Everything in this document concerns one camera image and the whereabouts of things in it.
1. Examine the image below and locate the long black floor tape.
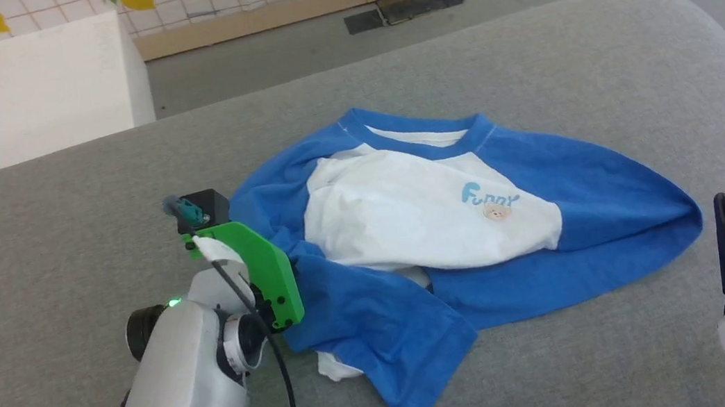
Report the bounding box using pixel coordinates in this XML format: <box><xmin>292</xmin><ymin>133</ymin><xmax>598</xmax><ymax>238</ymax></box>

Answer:
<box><xmin>382</xmin><ymin>0</ymin><xmax>471</xmax><ymax>25</ymax></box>

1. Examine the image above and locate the blue and white t-shirt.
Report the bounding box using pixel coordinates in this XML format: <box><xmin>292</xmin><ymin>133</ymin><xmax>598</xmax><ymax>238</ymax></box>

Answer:
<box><xmin>217</xmin><ymin>64</ymin><xmax>725</xmax><ymax>407</ymax></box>

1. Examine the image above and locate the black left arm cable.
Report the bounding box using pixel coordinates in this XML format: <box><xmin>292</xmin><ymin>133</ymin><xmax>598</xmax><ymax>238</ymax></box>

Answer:
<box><xmin>190</xmin><ymin>225</ymin><xmax>297</xmax><ymax>407</ymax></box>

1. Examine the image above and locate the grey fabric sofa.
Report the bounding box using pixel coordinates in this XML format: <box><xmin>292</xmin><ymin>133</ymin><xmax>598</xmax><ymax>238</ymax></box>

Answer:
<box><xmin>0</xmin><ymin>0</ymin><xmax>725</xmax><ymax>407</ymax></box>

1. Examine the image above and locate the wooden framed grid fence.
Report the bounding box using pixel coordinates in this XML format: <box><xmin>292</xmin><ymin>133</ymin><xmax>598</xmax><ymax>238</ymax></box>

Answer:
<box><xmin>0</xmin><ymin>0</ymin><xmax>390</xmax><ymax>115</ymax></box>

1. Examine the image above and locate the white rectangular box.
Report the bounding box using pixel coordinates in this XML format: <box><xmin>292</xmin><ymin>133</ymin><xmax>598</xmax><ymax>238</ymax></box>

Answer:
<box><xmin>0</xmin><ymin>7</ymin><xmax>160</xmax><ymax>171</ymax></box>

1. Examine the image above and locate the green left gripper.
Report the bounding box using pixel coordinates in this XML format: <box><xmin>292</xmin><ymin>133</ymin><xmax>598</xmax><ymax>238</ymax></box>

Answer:
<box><xmin>181</xmin><ymin>213</ymin><xmax>308</xmax><ymax>344</ymax></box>

